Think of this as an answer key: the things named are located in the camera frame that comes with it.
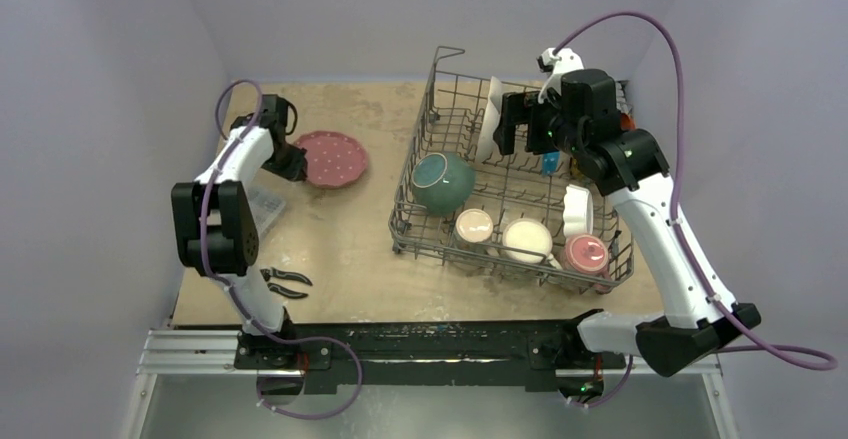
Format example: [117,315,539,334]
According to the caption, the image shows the teal blue plate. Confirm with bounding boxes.
[541,152,560,176]

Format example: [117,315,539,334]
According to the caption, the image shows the yellow patterned plate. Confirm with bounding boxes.
[569,158,585,181]

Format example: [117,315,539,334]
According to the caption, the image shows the cream divided plate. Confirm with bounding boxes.
[475,76,503,163]

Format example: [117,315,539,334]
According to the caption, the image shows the green floral mug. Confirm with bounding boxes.
[501,218,563,270]

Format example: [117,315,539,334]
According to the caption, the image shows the white scalloped teal bowl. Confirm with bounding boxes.
[411,152,476,216]

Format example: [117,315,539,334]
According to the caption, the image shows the cream dragon mug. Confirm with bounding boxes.
[453,208,498,257]

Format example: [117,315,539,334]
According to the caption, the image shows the pink ghost mug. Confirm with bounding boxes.
[556,234,610,280]

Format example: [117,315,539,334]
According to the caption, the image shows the orange red plate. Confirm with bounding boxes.
[620,113,637,131]

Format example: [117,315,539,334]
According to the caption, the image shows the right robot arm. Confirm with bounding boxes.
[488,69,761,377]

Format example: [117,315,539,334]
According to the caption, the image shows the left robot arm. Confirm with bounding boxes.
[171,94,308,368]

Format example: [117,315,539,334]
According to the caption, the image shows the pink scalloped plate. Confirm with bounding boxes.
[294,130,369,189]

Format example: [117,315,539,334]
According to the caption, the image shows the clear plastic tray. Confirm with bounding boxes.
[247,185,286,239]

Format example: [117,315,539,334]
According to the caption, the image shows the white scalloped small bowl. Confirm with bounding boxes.
[562,184,594,238]

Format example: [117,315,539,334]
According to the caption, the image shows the black pruning shears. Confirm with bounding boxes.
[260,266,314,301]

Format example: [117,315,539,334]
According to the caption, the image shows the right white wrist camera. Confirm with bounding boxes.
[537,48,584,104]

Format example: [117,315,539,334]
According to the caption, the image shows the grey wire dish rack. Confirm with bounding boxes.
[388,46,635,294]

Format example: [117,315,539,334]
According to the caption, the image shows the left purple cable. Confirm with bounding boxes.
[198,78,364,358]

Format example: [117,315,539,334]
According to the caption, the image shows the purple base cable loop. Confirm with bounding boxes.
[255,337,366,422]

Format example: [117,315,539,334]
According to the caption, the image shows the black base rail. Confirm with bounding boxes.
[135,316,723,398]

